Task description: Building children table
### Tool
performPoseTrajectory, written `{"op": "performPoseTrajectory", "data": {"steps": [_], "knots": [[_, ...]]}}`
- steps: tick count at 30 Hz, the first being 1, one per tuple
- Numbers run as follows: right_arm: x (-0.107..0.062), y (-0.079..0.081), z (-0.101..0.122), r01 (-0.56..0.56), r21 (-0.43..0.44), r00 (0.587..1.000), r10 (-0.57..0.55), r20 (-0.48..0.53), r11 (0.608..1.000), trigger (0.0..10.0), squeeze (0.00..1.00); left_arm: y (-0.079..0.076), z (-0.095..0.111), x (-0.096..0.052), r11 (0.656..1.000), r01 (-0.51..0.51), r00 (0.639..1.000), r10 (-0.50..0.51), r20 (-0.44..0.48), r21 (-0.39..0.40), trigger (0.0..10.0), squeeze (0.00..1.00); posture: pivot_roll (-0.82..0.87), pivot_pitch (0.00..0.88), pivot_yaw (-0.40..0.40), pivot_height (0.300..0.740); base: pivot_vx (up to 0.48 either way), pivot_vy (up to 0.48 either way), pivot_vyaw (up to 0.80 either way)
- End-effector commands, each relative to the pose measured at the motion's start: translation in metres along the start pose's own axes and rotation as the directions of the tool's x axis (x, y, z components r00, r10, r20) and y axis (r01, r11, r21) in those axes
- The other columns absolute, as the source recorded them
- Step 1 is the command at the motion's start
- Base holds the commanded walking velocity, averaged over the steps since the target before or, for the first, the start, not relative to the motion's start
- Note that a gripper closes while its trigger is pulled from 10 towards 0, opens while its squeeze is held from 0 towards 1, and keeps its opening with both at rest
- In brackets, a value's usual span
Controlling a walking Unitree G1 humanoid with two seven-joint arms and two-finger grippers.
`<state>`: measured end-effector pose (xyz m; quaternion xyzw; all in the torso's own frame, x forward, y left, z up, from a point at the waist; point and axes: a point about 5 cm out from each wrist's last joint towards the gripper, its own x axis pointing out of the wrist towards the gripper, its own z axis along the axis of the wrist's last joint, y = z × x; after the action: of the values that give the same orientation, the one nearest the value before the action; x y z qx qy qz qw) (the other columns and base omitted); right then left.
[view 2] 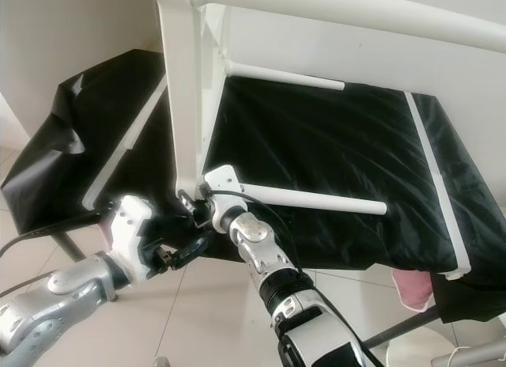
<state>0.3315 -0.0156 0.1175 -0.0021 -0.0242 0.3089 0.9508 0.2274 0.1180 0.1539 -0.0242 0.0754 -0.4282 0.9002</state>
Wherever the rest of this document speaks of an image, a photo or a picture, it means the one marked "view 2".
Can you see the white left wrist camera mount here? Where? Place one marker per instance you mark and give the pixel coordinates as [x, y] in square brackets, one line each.
[130, 225]

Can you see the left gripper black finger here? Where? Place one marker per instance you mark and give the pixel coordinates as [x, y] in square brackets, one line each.
[196, 252]

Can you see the white plastic table leg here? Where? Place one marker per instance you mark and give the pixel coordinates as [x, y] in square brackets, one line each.
[348, 15]
[324, 201]
[285, 76]

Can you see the black metal stand leg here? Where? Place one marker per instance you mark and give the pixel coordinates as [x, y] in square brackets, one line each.
[65, 247]
[403, 326]

